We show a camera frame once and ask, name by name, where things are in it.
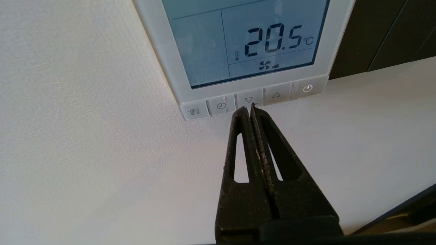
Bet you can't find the white wall thermostat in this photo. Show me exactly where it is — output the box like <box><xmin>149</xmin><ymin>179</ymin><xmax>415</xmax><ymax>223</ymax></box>
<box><xmin>133</xmin><ymin>0</ymin><xmax>356</xmax><ymax>121</ymax></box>

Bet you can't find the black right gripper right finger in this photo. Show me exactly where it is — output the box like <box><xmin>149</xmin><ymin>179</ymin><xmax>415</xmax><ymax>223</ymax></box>
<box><xmin>251</xmin><ymin>103</ymin><xmax>338</xmax><ymax>219</ymax></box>

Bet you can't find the black wall switch panel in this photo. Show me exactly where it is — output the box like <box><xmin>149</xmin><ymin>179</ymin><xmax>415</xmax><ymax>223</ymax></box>
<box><xmin>329</xmin><ymin>0</ymin><xmax>436</xmax><ymax>81</ymax></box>

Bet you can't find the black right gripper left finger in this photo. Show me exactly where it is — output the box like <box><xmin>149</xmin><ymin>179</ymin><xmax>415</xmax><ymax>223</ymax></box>
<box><xmin>215</xmin><ymin>106</ymin><xmax>278</xmax><ymax>245</ymax></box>

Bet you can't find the dark brown door frame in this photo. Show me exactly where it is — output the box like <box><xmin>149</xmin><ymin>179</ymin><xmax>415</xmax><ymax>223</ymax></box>
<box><xmin>351</xmin><ymin>184</ymin><xmax>436</xmax><ymax>236</ymax></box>

